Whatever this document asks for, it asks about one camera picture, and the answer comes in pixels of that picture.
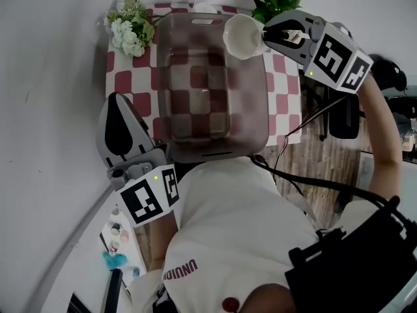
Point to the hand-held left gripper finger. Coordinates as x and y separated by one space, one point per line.
101 139
141 135

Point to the white round container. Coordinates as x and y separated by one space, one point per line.
205 8

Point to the black window frame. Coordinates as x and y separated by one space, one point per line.
112 292

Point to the blue cloth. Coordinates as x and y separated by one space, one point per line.
114 261

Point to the clear plastic bottle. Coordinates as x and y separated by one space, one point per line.
135 271

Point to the translucent grey plastic tub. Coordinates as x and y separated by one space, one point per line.
247 109

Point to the red round pendant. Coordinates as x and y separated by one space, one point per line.
230 305

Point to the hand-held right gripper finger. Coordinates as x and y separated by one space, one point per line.
290 17
293 52

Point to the person's right forearm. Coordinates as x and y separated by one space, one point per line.
384 142

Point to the white flower bouquet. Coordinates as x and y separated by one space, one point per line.
130 34

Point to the black office chair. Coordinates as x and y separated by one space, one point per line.
345 122

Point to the person's white shirt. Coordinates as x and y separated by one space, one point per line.
234 217

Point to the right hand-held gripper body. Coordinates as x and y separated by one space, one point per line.
335 60

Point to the black shoulder pack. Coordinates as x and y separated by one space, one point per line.
355 272

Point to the red white checkered tablecloth table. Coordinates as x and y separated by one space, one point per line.
283 86

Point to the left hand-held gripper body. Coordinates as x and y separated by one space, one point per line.
143 201

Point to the red white small bottle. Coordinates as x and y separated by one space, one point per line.
114 246

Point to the person's left forearm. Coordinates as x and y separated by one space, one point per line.
163 243

